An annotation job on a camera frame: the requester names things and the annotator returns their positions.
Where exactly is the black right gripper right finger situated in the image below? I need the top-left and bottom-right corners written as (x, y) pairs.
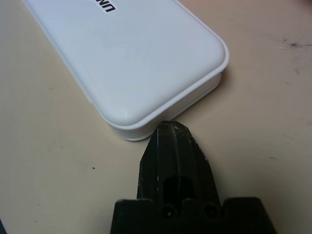
top-left (175, 123), bottom-right (221, 203)

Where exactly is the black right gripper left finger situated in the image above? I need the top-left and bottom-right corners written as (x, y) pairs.
top-left (136, 121), bottom-right (177, 203)

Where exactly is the white plastic pencil case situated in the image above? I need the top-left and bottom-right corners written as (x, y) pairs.
top-left (23, 0), bottom-right (231, 142)

